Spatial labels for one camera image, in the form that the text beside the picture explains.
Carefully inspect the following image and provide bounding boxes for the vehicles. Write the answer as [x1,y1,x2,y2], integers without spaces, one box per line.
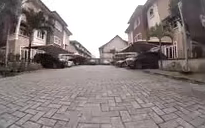
[85,57,112,66]

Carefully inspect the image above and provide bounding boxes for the grey car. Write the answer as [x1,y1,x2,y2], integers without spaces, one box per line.
[114,57,136,69]

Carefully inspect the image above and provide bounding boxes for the pale gabled house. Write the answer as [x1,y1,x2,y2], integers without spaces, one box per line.
[98,34,129,65]

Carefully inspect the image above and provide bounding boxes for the long pale terrace building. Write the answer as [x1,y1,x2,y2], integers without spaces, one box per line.
[69,39,93,60]

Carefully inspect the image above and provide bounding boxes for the grey brick paved road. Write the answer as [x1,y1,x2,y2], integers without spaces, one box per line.
[0,64,205,128]

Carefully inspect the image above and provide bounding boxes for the dark carport roof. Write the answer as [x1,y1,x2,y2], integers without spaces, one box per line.
[29,43,72,56]
[119,41,162,54]

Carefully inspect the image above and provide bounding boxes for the dark car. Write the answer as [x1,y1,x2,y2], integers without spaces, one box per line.
[126,49,168,70]
[32,52,66,70]

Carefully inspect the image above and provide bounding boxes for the beige and brown house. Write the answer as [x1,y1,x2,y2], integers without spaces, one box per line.
[8,0,73,62]

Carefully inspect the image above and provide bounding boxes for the brown and cream house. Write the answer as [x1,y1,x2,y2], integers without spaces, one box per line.
[124,0,191,61]

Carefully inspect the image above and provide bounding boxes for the small tree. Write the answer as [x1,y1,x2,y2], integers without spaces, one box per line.
[146,23,175,70]

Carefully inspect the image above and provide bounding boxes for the palm tree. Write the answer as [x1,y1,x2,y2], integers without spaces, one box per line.
[20,8,55,65]

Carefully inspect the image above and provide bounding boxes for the grey kerb strip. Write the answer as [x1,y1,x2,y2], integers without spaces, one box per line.
[142,68,205,88]

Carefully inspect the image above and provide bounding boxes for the pale pole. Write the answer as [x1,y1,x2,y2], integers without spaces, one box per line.
[177,1,192,73]

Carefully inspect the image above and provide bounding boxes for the green bushes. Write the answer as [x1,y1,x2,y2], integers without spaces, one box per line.
[0,49,44,78]

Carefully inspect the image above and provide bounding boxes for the large dark tree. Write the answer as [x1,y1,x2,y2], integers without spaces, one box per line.
[169,0,205,78]

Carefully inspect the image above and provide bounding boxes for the tree with pale trunk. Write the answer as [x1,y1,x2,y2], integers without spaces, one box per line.
[0,0,23,68]

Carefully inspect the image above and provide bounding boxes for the low grey wall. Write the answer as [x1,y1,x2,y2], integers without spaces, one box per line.
[159,57,205,75]

